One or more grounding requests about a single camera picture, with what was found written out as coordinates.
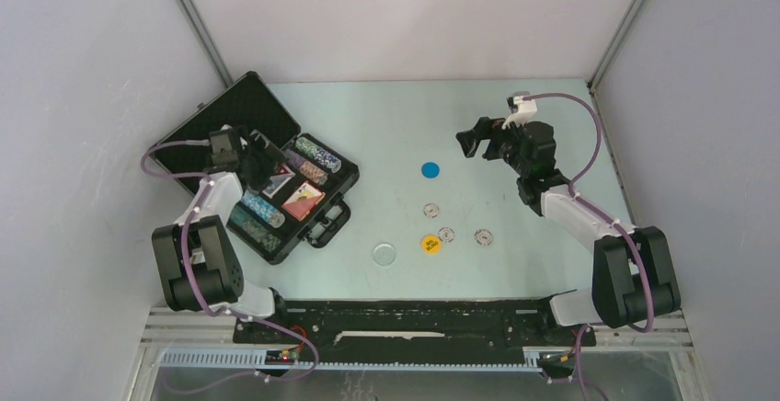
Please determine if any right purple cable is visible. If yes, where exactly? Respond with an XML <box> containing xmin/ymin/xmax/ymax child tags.
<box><xmin>526</xmin><ymin>93</ymin><xmax>656</xmax><ymax>401</ymax></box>

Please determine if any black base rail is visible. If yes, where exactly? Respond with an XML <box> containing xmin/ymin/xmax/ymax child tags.
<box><xmin>233</xmin><ymin>299</ymin><xmax>579</xmax><ymax>366</ymax></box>

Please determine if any blue playing card deck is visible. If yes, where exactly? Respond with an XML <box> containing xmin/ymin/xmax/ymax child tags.
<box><xmin>261</xmin><ymin>169</ymin><xmax>297</xmax><ymax>200</ymax></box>

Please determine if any blue round chip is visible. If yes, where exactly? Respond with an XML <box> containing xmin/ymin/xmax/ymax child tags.
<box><xmin>420</xmin><ymin>162</ymin><xmax>441</xmax><ymax>179</ymax></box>

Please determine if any purple and orange chip stack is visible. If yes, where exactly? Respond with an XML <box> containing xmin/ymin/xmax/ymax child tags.
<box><xmin>284</xmin><ymin>149</ymin><xmax>328</xmax><ymax>186</ymax></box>

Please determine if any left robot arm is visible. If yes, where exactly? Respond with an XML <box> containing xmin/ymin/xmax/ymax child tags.
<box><xmin>142</xmin><ymin>125</ymin><xmax>291</xmax><ymax>343</ymax></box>

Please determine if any green and blue chip stack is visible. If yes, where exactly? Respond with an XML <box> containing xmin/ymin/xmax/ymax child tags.
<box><xmin>295</xmin><ymin>136</ymin><xmax>342</xmax><ymax>173</ymax></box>

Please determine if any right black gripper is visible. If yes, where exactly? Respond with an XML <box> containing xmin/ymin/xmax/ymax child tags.
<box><xmin>455</xmin><ymin>114</ymin><xmax>530</xmax><ymax>177</ymax></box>

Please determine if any light blue chip stack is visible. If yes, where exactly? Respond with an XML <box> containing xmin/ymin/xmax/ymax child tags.
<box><xmin>241</xmin><ymin>191</ymin><xmax>285</xmax><ymax>228</ymax></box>

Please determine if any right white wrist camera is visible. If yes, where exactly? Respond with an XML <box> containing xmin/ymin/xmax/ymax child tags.
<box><xmin>501</xmin><ymin>91</ymin><xmax>538</xmax><ymax>130</ymax></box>

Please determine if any white poker chip right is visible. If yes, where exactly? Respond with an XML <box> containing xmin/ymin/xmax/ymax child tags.
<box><xmin>475</xmin><ymin>229</ymin><xmax>494</xmax><ymax>246</ymax></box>

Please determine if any white poker chip upper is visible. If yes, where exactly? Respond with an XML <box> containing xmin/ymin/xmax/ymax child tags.
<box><xmin>423</xmin><ymin>203</ymin><xmax>441</xmax><ymax>218</ymax></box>

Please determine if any yellow big blind button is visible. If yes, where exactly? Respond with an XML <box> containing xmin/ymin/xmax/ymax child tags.
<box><xmin>420</xmin><ymin>235</ymin><xmax>442</xmax><ymax>256</ymax></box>

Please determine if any teal green chip stack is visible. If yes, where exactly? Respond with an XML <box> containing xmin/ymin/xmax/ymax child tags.
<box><xmin>229</xmin><ymin>206</ymin><xmax>281</xmax><ymax>253</ymax></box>

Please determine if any clear round dealer button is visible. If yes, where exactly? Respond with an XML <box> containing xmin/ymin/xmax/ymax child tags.
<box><xmin>372</xmin><ymin>243</ymin><xmax>396</xmax><ymax>267</ymax></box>

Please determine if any black poker set case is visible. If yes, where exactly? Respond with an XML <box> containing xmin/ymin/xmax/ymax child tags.
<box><xmin>154</xmin><ymin>71</ymin><xmax>360</xmax><ymax>265</ymax></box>

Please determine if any white poker chip middle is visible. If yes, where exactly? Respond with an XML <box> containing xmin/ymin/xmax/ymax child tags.
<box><xmin>438</xmin><ymin>227</ymin><xmax>455</xmax><ymax>244</ymax></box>

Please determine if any red playing card deck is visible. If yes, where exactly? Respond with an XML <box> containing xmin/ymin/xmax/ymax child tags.
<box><xmin>282</xmin><ymin>181</ymin><xmax>326</xmax><ymax>222</ymax></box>

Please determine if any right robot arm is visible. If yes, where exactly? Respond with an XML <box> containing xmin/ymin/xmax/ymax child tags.
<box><xmin>455</xmin><ymin>117</ymin><xmax>682</xmax><ymax>344</ymax></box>

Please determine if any white poker chip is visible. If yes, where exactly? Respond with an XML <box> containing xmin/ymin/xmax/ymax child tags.
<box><xmin>423</xmin><ymin>203</ymin><xmax>441</xmax><ymax>218</ymax></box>
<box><xmin>438</xmin><ymin>227</ymin><xmax>455</xmax><ymax>244</ymax></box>
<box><xmin>475</xmin><ymin>229</ymin><xmax>494</xmax><ymax>246</ymax></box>

